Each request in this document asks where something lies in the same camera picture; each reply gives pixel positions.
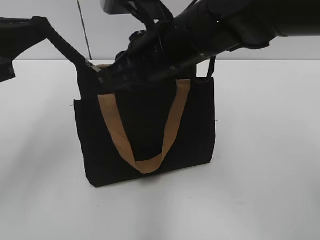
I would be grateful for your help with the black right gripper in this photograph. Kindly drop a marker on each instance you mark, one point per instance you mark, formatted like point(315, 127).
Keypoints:
point(153, 57)

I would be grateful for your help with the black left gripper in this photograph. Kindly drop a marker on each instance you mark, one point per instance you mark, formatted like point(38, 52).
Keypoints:
point(19, 35)

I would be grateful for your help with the black canvas tote bag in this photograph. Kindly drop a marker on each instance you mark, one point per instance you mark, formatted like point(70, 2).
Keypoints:
point(194, 145)

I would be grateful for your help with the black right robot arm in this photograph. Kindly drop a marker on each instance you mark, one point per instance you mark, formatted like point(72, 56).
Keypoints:
point(227, 25)

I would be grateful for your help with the tan rear bag handle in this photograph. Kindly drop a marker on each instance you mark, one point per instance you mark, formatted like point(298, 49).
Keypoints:
point(103, 66)

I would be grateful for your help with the tan bag handle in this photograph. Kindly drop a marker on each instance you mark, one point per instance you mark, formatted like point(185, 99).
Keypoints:
point(138, 130)
point(103, 66)

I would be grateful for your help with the tan front bag handle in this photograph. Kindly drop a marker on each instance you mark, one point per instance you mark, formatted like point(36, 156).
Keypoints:
point(138, 130)

